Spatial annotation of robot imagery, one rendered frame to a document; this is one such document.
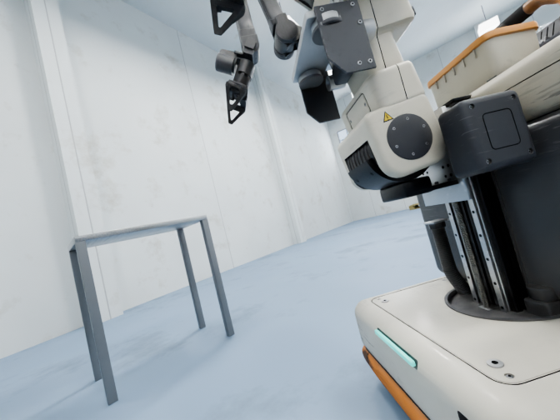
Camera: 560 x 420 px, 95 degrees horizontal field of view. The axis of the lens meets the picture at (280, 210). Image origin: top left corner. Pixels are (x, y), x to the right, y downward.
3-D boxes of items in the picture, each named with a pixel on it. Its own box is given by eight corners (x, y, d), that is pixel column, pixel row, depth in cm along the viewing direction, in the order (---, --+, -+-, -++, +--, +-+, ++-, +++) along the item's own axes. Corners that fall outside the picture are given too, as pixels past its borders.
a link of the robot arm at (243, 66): (256, 58, 86) (256, 70, 92) (236, 52, 86) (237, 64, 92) (250, 77, 85) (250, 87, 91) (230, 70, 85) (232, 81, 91)
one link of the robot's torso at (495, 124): (443, 201, 76) (420, 122, 77) (551, 184, 48) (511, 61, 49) (359, 223, 74) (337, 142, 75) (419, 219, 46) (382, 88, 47)
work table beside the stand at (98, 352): (234, 333, 166) (206, 214, 171) (108, 406, 118) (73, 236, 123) (203, 326, 199) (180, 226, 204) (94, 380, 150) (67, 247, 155)
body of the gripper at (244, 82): (227, 83, 82) (233, 63, 83) (227, 100, 92) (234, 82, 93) (247, 91, 83) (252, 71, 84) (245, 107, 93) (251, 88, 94)
